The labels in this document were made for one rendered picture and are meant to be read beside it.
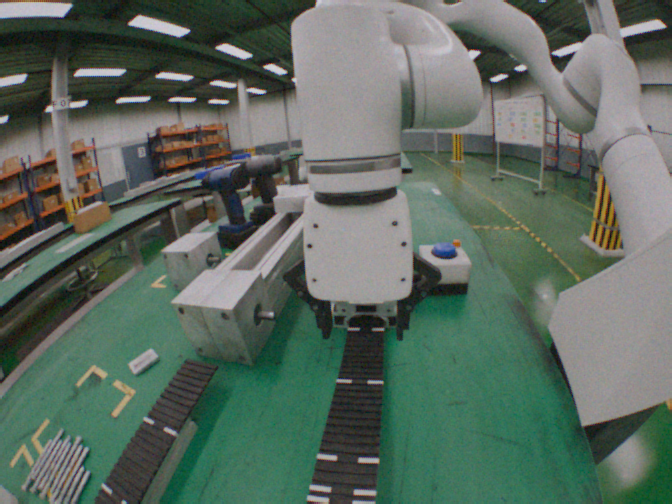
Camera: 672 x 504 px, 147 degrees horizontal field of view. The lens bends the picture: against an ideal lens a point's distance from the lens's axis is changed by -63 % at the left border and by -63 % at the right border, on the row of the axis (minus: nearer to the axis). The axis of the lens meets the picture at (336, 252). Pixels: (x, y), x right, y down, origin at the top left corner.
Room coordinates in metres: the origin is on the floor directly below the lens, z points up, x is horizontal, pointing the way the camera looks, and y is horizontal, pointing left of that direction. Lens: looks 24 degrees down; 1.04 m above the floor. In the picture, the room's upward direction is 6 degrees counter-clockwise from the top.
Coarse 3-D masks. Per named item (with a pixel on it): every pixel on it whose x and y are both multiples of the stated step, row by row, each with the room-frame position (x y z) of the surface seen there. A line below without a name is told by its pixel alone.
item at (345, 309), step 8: (336, 304) 0.32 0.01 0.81; (344, 304) 0.30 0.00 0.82; (352, 304) 0.30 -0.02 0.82; (360, 304) 0.29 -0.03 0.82; (368, 304) 0.29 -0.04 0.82; (376, 304) 0.29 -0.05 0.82; (384, 304) 0.29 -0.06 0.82; (392, 304) 0.29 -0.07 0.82; (336, 312) 0.30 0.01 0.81; (344, 312) 0.30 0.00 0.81; (352, 312) 0.30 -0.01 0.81; (360, 312) 0.29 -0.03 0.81; (368, 312) 0.29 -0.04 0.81; (376, 312) 0.29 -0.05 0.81; (384, 312) 0.29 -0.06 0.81; (392, 312) 0.28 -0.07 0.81; (336, 320) 0.31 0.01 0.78; (344, 320) 0.30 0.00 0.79; (384, 320) 0.30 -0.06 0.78; (392, 320) 0.30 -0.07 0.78
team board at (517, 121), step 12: (504, 108) 5.14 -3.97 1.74; (516, 108) 4.75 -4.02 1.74; (528, 108) 4.39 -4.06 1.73; (540, 108) 4.06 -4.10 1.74; (504, 120) 5.15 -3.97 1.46; (516, 120) 4.76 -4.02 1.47; (528, 120) 4.41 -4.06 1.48; (540, 120) 4.07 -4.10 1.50; (504, 132) 5.16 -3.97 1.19; (516, 132) 4.77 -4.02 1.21; (528, 132) 4.41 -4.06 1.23; (540, 132) 4.08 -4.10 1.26; (528, 144) 4.35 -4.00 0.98; (540, 144) 4.07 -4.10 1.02; (492, 180) 5.40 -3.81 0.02; (540, 180) 4.06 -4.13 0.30
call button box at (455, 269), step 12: (420, 252) 0.41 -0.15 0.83; (432, 252) 0.39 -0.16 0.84; (456, 252) 0.38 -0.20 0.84; (444, 264) 0.35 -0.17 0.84; (456, 264) 0.34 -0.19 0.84; (468, 264) 0.34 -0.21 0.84; (420, 276) 0.39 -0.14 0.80; (444, 276) 0.35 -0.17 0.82; (456, 276) 0.34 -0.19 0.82; (468, 276) 0.34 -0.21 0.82; (444, 288) 0.35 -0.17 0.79; (456, 288) 0.34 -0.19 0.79
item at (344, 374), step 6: (342, 372) 0.20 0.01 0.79; (348, 372) 0.20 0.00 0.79; (354, 372) 0.20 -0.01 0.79; (360, 372) 0.20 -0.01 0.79; (366, 372) 0.20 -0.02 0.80; (372, 372) 0.20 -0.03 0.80; (378, 372) 0.19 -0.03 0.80; (342, 378) 0.19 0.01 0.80; (348, 378) 0.19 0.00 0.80; (354, 378) 0.19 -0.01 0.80; (360, 378) 0.19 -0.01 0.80; (366, 378) 0.19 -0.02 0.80; (372, 378) 0.19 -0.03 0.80; (378, 378) 0.18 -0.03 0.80
